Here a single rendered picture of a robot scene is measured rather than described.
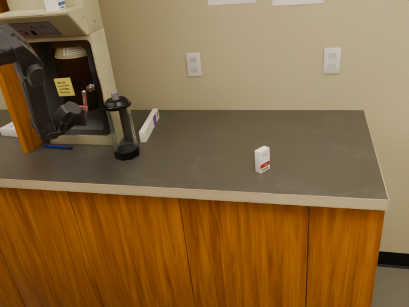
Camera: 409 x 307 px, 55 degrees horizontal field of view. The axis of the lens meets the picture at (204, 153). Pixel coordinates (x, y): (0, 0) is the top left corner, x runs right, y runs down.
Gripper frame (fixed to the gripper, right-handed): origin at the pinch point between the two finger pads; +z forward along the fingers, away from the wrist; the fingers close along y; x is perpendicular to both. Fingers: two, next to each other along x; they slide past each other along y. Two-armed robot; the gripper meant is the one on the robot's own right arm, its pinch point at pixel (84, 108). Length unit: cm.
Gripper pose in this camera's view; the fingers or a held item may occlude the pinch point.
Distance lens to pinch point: 164.4
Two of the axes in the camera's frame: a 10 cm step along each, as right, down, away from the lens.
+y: -9.7, -1.0, 2.0
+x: 0.0, 8.8, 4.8
